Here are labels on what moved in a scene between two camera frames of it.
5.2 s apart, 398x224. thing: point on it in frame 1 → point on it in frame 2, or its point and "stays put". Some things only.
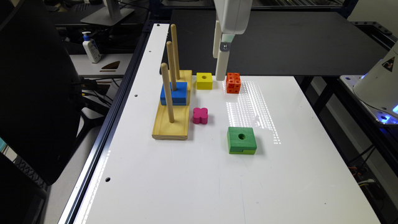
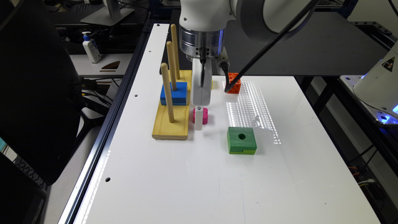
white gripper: x=234 y=15 → x=201 y=96
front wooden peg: x=165 y=73 stays put
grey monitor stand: x=109 y=15 stays put
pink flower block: x=200 y=116 stays put
